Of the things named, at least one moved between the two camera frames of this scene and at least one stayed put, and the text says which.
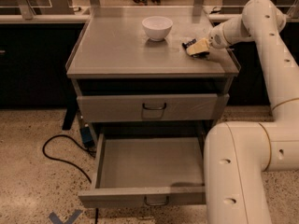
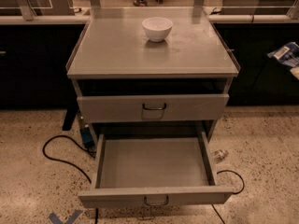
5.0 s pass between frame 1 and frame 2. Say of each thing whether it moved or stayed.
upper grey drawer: stayed
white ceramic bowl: stayed
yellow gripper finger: moved
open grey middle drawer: stayed
